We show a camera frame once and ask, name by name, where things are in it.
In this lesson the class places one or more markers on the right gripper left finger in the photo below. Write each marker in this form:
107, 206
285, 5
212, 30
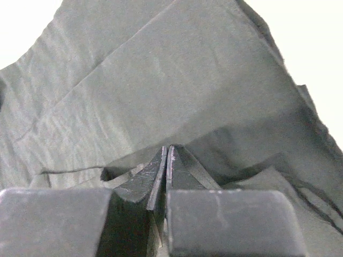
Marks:
123, 221

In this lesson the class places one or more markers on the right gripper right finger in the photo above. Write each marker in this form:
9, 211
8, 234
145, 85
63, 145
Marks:
205, 221

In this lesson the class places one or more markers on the black long sleeve shirt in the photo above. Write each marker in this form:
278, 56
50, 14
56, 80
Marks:
110, 82

